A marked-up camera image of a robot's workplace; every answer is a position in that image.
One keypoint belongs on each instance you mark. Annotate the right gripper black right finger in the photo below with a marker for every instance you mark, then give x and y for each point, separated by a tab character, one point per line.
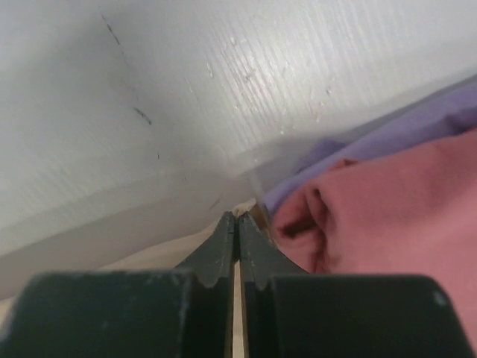
288	312

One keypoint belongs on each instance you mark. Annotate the folded lavender t shirt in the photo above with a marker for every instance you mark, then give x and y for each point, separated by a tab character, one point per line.
447	112

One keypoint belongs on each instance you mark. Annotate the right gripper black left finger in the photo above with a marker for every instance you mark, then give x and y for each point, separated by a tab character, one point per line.
184	311

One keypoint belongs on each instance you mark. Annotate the beige t shirt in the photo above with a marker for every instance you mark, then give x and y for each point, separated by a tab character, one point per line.
168	254

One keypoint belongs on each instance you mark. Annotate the folded red t shirt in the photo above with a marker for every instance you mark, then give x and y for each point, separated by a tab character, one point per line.
410	212

